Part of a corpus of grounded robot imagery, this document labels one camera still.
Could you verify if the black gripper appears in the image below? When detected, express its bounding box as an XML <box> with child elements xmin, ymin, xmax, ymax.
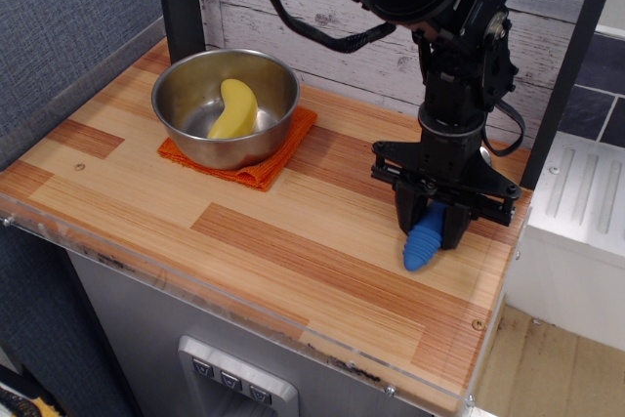
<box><xmin>371</xmin><ymin>121</ymin><xmax>521</xmax><ymax>250</ymax></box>

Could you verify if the blue handled metal spoon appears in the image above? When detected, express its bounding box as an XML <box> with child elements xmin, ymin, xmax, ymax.
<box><xmin>402</xmin><ymin>146</ymin><xmax>493</xmax><ymax>272</ymax></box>

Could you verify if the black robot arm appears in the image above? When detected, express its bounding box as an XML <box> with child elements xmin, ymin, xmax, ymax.
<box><xmin>355</xmin><ymin>0</ymin><xmax>521</xmax><ymax>250</ymax></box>

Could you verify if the white toy sink unit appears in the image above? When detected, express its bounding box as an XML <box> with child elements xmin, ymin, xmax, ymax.
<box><xmin>504</xmin><ymin>133</ymin><xmax>624</xmax><ymax>350</ymax></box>

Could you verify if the orange folded cloth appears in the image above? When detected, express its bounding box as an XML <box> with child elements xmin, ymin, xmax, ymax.
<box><xmin>157</xmin><ymin>106</ymin><xmax>317</xmax><ymax>191</ymax></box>

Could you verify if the yellow toy banana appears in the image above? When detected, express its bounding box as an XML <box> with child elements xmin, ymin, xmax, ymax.
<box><xmin>207</xmin><ymin>79</ymin><xmax>258</xmax><ymax>140</ymax></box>

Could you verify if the stainless steel bowl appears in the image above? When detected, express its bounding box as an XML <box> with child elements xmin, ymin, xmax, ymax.
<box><xmin>151</xmin><ymin>49</ymin><xmax>300</xmax><ymax>170</ymax></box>

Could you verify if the grey dispenser button panel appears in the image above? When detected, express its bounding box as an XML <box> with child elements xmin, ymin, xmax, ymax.
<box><xmin>178</xmin><ymin>335</ymin><xmax>300</xmax><ymax>416</ymax></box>

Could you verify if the silver toy fridge cabinet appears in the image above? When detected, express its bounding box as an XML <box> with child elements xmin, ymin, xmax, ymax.
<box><xmin>70</xmin><ymin>253</ymin><xmax>464</xmax><ymax>416</ymax></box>

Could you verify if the yellow object bottom left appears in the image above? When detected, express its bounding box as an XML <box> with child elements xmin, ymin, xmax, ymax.
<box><xmin>0</xmin><ymin>385</ymin><xmax>63</xmax><ymax>417</ymax></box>

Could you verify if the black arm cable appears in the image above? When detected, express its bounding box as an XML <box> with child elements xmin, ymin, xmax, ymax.
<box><xmin>255</xmin><ymin>0</ymin><xmax>396</xmax><ymax>54</ymax></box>

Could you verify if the black right frame post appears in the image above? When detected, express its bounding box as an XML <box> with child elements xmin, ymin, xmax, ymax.
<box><xmin>521</xmin><ymin>0</ymin><xmax>606</xmax><ymax>190</ymax></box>

